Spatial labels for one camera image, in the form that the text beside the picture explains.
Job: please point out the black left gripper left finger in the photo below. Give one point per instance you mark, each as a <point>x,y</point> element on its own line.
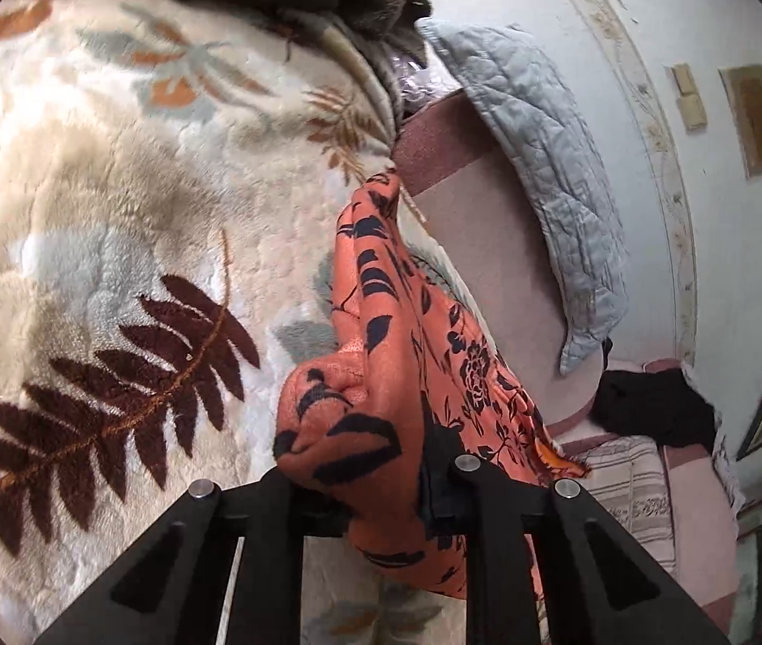
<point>216,561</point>

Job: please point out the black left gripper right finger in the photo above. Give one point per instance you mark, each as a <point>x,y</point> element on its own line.
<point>549,564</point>

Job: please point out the orange floral garment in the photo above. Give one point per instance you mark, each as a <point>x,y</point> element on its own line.
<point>412,361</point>

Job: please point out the striped beige pillow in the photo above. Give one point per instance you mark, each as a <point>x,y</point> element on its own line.
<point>627,477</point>

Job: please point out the black cloth on bed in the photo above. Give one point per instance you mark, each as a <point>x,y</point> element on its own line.
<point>657,402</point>

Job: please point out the cream leaf-pattern fleece blanket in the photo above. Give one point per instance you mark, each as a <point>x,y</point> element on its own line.
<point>171,177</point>

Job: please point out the pink bed sheet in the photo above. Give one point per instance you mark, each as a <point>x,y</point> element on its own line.
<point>477,209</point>

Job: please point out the grey quilted pillow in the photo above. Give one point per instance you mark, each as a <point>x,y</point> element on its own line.
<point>519,93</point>

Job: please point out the lilac patterned cloth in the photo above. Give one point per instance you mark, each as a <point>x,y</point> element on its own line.
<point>422,85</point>

